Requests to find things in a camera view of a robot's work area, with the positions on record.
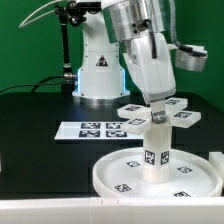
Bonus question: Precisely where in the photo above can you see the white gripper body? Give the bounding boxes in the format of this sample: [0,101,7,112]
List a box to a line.
[123,33,176,104]

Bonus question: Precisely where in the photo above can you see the white cables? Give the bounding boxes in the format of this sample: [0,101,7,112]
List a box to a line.
[18,0,64,29]

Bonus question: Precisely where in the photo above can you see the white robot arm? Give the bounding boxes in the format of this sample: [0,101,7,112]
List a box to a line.
[72,0,175,124]

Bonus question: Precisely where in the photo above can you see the black cable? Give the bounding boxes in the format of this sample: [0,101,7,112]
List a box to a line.
[0,75,68,95]

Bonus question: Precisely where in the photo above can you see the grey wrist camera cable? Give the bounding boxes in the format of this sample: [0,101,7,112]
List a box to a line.
[168,0,204,54]

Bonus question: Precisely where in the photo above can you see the white marker tag sheet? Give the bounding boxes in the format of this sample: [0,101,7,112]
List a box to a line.
[55,122,143,140]

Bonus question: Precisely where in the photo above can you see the white cross-shaped table base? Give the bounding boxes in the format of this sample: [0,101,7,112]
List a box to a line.
[117,97,201,135]

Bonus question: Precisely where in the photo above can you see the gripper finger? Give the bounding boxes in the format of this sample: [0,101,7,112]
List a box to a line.
[150,100,167,124]

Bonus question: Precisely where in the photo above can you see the white front rail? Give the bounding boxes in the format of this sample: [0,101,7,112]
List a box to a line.
[0,197,224,224]

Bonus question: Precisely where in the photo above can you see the white round table top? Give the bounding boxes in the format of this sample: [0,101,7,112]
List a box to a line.
[92,147,223,198]

